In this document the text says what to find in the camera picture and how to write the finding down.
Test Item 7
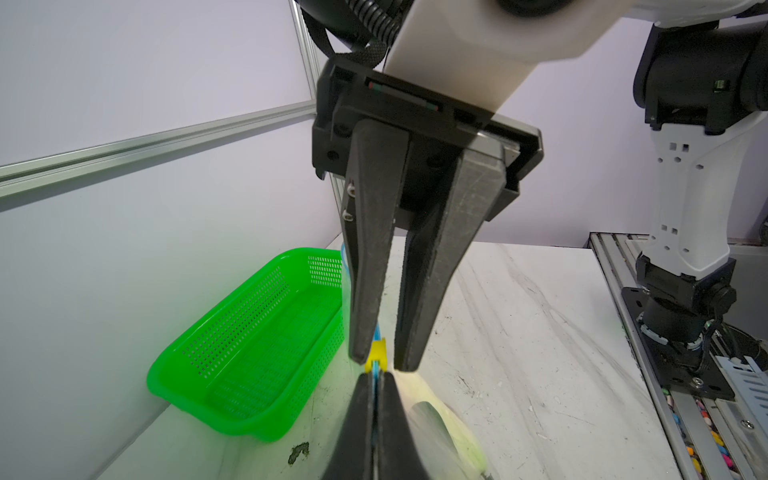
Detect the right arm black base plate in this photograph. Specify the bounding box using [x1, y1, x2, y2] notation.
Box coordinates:
[621, 287, 735, 401]

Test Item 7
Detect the green plastic basket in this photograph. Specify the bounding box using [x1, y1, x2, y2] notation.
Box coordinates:
[146, 248, 345, 442]

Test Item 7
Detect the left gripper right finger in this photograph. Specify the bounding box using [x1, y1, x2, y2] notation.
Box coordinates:
[375, 372, 429, 480]

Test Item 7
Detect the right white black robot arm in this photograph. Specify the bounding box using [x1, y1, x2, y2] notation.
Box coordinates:
[299, 1, 767, 372]

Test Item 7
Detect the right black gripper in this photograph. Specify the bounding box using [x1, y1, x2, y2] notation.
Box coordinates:
[312, 57, 544, 372]

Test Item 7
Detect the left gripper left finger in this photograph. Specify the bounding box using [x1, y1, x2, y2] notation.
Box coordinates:
[321, 373, 375, 480]

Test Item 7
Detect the aluminium front rail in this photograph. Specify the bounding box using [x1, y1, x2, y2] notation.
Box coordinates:
[587, 232, 767, 479]

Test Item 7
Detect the clear zip bag blue zipper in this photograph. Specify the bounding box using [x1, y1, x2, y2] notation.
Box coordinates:
[340, 242, 493, 480]

